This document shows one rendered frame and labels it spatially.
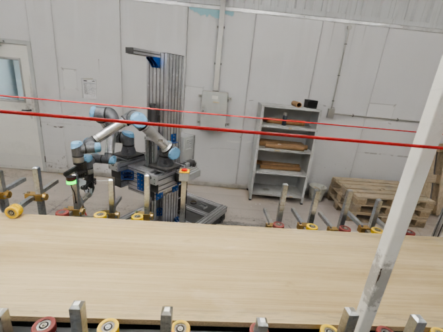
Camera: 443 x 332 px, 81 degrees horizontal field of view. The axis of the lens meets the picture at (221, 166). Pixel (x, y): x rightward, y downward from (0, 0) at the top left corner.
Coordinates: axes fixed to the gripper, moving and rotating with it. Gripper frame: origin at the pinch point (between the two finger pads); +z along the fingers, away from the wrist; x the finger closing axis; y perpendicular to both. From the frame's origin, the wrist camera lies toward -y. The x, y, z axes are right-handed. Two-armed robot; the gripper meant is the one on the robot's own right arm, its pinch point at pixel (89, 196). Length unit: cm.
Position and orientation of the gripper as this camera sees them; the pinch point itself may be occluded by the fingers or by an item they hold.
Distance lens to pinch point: 246.5
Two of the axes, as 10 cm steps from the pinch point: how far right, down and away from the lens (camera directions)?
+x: -9.9, -0.7, -0.7
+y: -0.5, -3.4, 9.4
